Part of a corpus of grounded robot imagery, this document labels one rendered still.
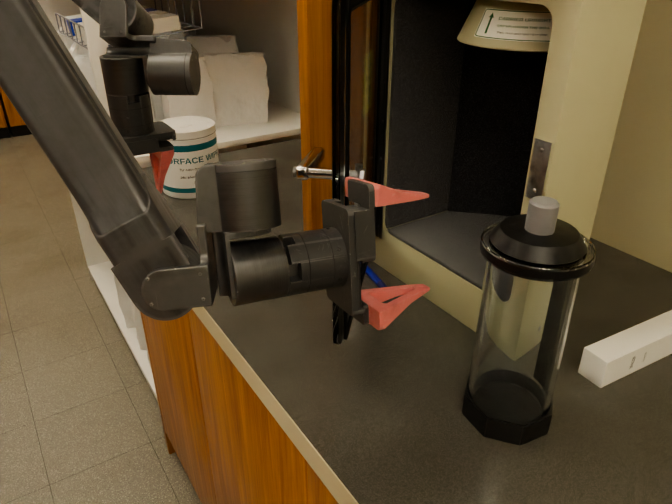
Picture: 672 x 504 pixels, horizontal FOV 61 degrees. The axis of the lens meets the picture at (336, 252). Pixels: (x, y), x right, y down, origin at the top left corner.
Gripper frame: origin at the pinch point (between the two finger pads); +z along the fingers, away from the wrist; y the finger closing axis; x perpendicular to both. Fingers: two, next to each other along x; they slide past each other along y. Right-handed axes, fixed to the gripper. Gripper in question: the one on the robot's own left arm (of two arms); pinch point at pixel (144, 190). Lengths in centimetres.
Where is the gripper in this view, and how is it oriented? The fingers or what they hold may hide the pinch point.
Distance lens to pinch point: 90.9
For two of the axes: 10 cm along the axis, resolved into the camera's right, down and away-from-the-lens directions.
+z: -0.1, 8.8, 4.7
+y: 8.4, -2.5, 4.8
